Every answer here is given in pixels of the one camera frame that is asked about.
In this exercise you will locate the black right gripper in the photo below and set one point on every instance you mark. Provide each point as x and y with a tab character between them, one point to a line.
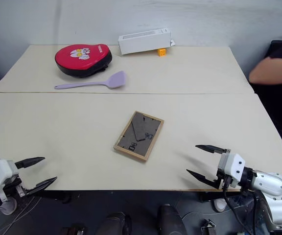
223	180

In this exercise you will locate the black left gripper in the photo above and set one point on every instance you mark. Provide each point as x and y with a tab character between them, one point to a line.
13	186

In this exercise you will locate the wooden picture frame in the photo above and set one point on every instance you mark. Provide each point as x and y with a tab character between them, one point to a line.
138	137

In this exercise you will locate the person's bare forearm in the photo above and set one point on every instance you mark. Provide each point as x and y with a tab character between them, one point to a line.
273	72

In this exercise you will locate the white shoe tip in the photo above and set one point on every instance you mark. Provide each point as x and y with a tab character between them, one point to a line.
220	205
7	205

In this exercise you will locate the dark rounded shape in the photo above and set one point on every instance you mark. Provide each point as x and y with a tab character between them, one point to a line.
170	220
115	224

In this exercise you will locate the small yellow block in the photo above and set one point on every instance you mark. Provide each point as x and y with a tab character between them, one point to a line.
162	52

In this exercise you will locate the purple silicone spatula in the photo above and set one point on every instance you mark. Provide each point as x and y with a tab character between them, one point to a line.
115	80

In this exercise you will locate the long white cardboard box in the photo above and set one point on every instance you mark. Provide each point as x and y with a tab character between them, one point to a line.
143	41

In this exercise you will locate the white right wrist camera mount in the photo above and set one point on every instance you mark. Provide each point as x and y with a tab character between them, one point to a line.
232	165

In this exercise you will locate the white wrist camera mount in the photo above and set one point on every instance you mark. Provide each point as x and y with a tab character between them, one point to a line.
232	165
2	171

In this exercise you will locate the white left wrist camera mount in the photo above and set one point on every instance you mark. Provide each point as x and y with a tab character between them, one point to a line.
2	171

